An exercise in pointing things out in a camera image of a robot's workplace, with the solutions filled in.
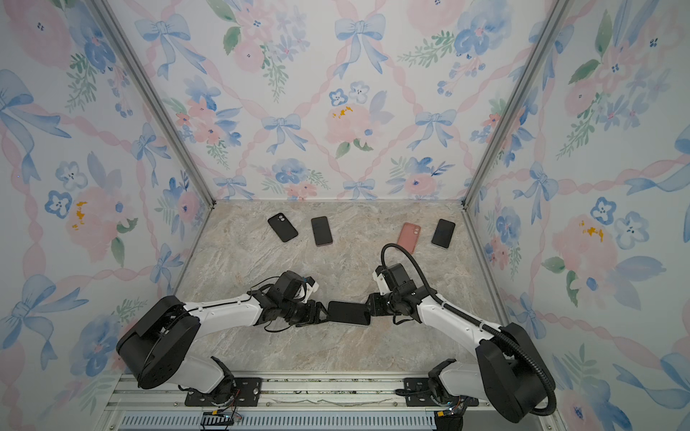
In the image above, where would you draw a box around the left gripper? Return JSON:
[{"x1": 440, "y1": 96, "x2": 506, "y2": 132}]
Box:
[{"x1": 281, "y1": 299, "x2": 334, "y2": 328}]

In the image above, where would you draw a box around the blue phone black screen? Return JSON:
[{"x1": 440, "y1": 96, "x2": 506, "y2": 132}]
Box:
[{"x1": 327, "y1": 301, "x2": 371, "y2": 326}]

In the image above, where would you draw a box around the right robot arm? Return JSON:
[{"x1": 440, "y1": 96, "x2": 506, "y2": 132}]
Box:
[{"x1": 366, "y1": 288, "x2": 557, "y2": 423}]

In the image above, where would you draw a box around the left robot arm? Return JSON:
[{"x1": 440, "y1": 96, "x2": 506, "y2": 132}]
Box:
[{"x1": 116, "y1": 291, "x2": 328, "y2": 406}]

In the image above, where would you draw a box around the pink phone case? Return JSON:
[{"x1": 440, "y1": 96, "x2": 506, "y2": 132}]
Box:
[{"x1": 397, "y1": 223, "x2": 422, "y2": 254}]

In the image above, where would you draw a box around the phone with pink edge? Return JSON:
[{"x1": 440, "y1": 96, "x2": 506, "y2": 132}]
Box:
[{"x1": 311, "y1": 217, "x2": 334, "y2": 246}]

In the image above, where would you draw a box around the black phone far right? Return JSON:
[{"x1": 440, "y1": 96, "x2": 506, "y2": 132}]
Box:
[{"x1": 431, "y1": 219, "x2": 456, "y2": 249}]

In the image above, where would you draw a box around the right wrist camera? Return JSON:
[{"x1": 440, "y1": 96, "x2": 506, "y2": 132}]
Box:
[{"x1": 373, "y1": 263, "x2": 417, "y2": 296}]

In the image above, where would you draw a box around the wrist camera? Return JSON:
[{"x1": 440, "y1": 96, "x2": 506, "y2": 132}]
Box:
[
  {"x1": 373, "y1": 263, "x2": 417, "y2": 296},
  {"x1": 274, "y1": 270, "x2": 319, "y2": 303}
]

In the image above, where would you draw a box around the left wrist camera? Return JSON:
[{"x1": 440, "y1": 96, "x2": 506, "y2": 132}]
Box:
[{"x1": 274, "y1": 270, "x2": 319, "y2": 303}]

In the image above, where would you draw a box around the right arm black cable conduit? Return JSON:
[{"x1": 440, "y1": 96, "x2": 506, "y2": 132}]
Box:
[{"x1": 380, "y1": 243, "x2": 557, "y2": 417}]

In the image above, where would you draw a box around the black phone case with camera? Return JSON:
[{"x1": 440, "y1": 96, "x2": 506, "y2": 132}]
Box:
[{"x1": 268, "y1": 213, "x2": 298, "y2": 242}]

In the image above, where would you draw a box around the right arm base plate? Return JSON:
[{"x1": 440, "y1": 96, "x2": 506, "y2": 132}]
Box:
[{"x1": 395, "y1": 377, "x2": 479, "y2": 409}]

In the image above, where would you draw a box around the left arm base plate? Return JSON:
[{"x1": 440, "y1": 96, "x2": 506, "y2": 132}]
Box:
[{"x1": 184, "y1": 377, "x2": 263, "y2": 408}]

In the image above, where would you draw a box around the aluminium rail frame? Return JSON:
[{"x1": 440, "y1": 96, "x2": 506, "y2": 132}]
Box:
[{"x1": 96, "y1": 372, "x2": 564, "y2": 430}]

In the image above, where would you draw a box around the right corner aluminium post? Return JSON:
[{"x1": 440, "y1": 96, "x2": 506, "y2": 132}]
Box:
[{"x1": 463, "y1": 0, "x2": 571, "y2": 212}]

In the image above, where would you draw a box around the corner aluminium post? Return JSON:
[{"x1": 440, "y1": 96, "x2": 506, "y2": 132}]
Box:
[
  {"x1": 86, "y1": 1, "x2": 216, "y2": 208},
  {"x1": 463, "y1": 0, "x2": 571, "y2": 212}
]

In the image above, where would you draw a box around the left corner aluminium post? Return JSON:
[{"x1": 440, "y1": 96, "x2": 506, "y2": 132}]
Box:
[{"x1": 86, "y1": 1, "x2": 216, "y2": 208}]

